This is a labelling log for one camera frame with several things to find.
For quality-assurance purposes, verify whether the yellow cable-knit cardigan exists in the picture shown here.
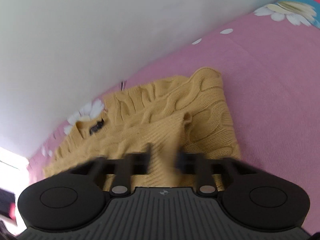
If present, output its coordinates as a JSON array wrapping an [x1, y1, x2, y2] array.
[[44, 68, 240, 187]]

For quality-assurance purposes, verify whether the pink floral bed sheet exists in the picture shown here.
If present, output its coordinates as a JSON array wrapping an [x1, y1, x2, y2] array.
[[26, 0, 320, 188]]

